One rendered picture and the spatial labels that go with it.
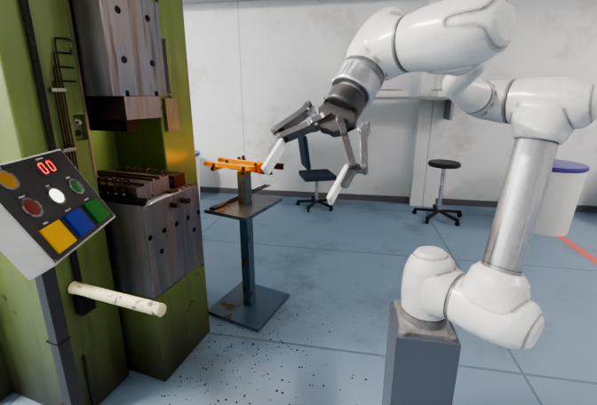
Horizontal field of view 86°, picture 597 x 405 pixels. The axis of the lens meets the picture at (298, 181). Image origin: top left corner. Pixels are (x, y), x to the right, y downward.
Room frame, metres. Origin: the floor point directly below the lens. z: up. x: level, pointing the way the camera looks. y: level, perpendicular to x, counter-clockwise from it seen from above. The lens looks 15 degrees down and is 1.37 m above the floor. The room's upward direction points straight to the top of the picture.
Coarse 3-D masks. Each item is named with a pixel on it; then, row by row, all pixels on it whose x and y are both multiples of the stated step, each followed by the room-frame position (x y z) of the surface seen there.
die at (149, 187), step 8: (112, 176) 1.51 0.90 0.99; (120, 176) 1.49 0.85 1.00; (128, 176) 1.47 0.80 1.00; (160, 176) 1.47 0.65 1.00; (104, 184) 1.40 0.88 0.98; (112, 184) 1.40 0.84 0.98; (120, 184) 1.40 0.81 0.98; (136, 184) 1.39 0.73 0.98; (144, 184) 1.38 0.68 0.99; (152, 184) 1.42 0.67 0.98; (160, 184) 1.47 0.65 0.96; (168, 184) 1.52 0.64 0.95; (104, 192) 1.40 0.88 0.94; (112, 192) 1.38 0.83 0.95; (120, 192) 1.36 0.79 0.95; (128, 192) 1.35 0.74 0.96; (136, 192) 1.33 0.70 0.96; (144, 192) 1.37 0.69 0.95; (152, 192) 1.42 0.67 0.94; (160, 192) 1.46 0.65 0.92
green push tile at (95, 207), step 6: (96, 198) 1.02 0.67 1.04; (84, 204) 0.95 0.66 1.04; (90, 204) 0.97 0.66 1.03; (96, 204) 0.99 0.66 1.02; (90, 210) 0.95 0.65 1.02; (96, 210) 0.97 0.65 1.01; (102, 210) 1.00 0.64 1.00; (96, 216) 0.96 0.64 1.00; (102, 216) 0.98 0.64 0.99; (96, 222) 0.95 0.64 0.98
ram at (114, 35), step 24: (72, 0) 1.33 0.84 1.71; (96, 0) 1.29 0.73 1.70; (120, 0) 1.38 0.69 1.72; (144, 0) 1.49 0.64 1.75; (96, 24) 1.30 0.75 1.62; (120, 24) 1.36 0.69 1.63; (144, 24) 1.48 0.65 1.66; (96, 48) 1.30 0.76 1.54; (120, 48) 1.35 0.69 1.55; (144, 48) 1.46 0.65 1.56; (96, 72) 1.31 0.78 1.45; (120, 72) 1.33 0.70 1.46; (144, 72) 1.45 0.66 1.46
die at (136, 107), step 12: (84, 96) 1.41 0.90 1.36; (96, 96) 1.38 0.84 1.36; (108, 96) 1.36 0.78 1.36; (120, 96) 1.34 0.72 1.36; (132, 96) 1.38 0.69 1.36; (144, 96) 1.44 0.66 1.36; (156, 96) 1.51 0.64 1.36; (96, 108) 1.39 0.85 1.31; (108, 108) 1.36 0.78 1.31; (120, 108) 1.34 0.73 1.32; (132, 108) 1.37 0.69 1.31; (144, 108) 1.43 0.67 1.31; (156, 108) 1.50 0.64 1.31
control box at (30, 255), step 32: (32, 160) 0.90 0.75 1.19; (64, 160) 1.02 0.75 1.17; (0, 192) 0.74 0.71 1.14; (32, 192) 0.82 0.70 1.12; (64, 192) 0.92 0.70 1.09; (0, 224) 0.71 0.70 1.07; (32, 224) 0.75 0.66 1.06; (64, 224) 0.83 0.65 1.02; (96, 224) 0.94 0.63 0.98; (32, 256) 0.71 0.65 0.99; (64, 256) 0.76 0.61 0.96
